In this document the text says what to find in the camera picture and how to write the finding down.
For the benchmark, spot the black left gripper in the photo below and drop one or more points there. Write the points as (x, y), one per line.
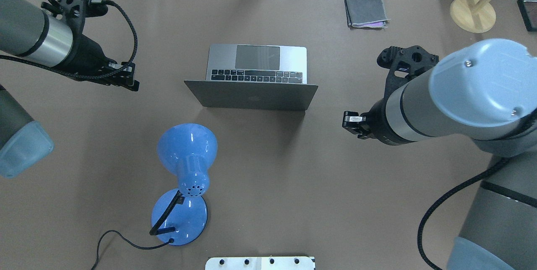
(87, 57)

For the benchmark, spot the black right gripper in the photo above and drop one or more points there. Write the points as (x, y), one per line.
(378, 124)

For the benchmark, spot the grey laptop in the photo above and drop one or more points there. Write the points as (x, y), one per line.
(265, 77)

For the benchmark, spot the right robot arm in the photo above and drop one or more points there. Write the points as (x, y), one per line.
(487, 92)

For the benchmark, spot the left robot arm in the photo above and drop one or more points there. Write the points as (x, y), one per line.
(51, 37)

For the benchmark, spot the folded grey cloth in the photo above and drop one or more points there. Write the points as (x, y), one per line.
(366, 14)

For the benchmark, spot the blue desk lamp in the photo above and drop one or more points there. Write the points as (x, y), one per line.
(180, 215)

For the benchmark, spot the wooden stand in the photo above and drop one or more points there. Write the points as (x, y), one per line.
(475, 16)

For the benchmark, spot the dark tray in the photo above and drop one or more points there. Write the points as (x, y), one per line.
(528, 10)

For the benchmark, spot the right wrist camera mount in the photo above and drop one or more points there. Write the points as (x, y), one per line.
(404, 65)

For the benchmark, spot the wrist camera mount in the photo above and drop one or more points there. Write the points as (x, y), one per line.
(74, 12)
(404, 65)

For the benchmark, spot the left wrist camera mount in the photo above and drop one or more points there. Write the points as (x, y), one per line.
(74, 12)

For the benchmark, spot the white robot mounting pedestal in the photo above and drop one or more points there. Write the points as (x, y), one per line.
(300, 262)

